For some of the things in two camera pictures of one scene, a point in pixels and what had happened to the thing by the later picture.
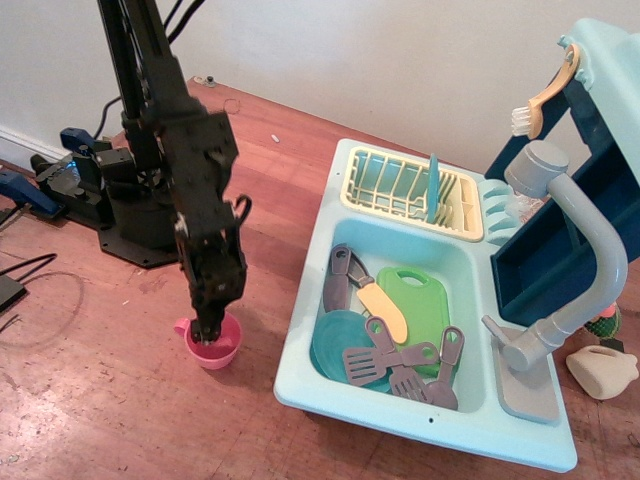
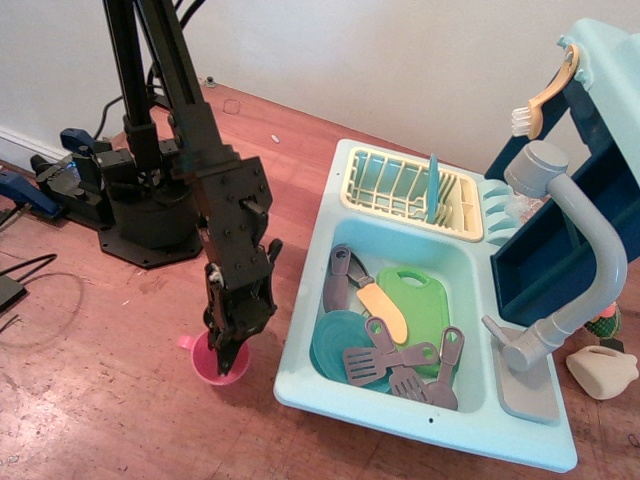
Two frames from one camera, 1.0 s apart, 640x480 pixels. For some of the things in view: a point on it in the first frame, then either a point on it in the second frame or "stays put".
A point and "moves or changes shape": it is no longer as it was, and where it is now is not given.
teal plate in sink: (337, 331) stays put
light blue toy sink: (388, 321) stays put
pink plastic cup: (216, 354) moves or changes shape
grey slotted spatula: (367, 364) stays put
